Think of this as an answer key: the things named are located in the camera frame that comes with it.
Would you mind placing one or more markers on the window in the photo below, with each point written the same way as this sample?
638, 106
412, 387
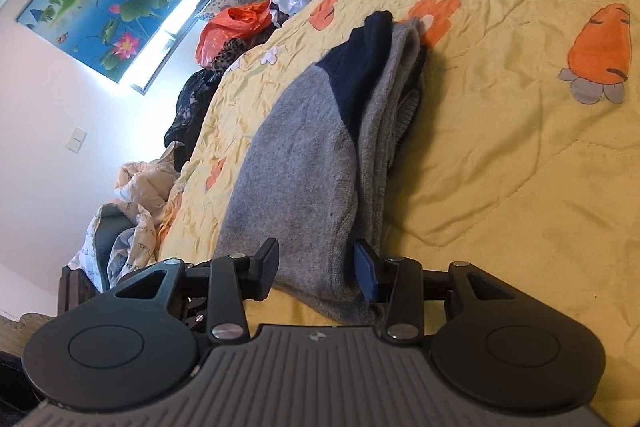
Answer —
165, 42

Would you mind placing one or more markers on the navy and grey knit sweater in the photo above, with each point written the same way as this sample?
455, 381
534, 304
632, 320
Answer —
310, 167

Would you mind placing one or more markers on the black floral garment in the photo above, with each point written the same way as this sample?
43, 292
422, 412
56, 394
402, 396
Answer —
195, 112

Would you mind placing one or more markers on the white printed duvet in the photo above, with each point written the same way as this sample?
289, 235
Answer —
140, 192

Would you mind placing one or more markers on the dark wooden furniture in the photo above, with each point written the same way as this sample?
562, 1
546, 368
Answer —
70, 294

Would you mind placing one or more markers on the orange plastic bag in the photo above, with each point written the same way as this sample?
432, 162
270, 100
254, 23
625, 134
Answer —
230, 27

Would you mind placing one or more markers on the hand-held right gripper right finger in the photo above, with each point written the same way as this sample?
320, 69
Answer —
367, 274

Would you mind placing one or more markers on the lotus wall poster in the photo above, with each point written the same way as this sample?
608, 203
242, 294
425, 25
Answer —
100, 2

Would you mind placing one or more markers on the leopard print cloth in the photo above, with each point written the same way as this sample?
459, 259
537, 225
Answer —
227, 54

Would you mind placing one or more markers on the yellow carrot print quilt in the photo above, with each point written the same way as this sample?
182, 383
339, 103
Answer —
500, 132

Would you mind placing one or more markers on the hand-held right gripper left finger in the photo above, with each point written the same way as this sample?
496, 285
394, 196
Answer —
267, 267

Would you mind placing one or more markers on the white wall switch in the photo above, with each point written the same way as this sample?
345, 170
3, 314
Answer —
77, 140

